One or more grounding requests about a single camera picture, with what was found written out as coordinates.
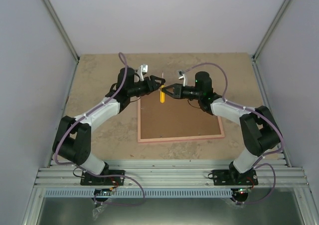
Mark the yellow handled screwdriver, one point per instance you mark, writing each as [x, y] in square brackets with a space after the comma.
[162, 95]

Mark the left aluminium corner post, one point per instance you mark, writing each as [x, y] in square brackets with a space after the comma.
[56, 20]

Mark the aluminium mounting rail base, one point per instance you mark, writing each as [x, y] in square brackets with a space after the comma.
[174, 174]

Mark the right aluminium corner post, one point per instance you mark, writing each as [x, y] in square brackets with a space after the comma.
[271, 29]

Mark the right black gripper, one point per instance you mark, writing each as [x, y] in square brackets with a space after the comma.
[178, 92]

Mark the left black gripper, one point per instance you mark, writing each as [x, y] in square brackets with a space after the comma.
[152, 84]

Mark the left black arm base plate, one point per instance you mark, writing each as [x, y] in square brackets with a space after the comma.
[117, 179]

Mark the pink wooden picture frame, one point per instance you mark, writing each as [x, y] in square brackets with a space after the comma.
[179, 139]

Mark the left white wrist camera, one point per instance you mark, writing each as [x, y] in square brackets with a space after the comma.
[141, 71]

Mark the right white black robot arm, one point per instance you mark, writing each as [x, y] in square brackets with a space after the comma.
[259, 130]

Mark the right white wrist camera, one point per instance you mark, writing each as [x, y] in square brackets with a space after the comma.
[182, 76]

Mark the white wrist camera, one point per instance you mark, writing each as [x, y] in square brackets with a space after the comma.
[141, 71]
[182, 76]

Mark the clear plastic bag scrap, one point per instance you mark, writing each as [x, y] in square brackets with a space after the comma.
[98, 210]

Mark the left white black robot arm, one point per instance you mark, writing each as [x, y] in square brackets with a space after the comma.
[74, 134]

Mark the brown frame backing board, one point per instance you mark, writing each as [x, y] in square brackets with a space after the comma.
[179, 117]

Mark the aluminium corner post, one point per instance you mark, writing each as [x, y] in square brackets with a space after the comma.
[271, 29]
[56, 20]

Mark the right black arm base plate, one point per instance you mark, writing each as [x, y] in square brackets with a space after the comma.
[233, 178]

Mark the grey slotted cable duct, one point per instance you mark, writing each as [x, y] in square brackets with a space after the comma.
[138, 193]

